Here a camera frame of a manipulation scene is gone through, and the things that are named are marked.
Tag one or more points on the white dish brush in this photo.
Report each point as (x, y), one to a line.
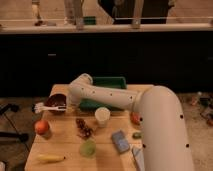
(40, 107)

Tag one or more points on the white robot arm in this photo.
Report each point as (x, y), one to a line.
(165, 143)

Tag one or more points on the white plastic cup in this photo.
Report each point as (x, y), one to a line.
(102, 116)

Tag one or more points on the green plastic cup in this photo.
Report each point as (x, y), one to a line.
(88, 148)

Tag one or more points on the green plastic tray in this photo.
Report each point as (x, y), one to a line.
(108, 82)

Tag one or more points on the orange bowl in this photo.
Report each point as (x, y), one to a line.
(135, 118)

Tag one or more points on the dark red dried chili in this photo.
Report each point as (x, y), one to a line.
(85, 131)

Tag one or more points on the dark red bowl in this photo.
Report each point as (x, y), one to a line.
(56, 100)

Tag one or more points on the green chili pepper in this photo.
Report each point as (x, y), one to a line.
(137, 135)

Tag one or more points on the blue sponge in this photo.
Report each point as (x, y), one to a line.
(120, 142)

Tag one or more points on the grey blue cloth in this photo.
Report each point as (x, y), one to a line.
(138, 158)

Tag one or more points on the red orange apple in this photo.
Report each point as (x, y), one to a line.
(41, 127)

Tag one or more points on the yellow banana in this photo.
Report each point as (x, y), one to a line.
(50, 158)

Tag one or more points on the black tripod stand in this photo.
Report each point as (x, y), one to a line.
(23, 137)

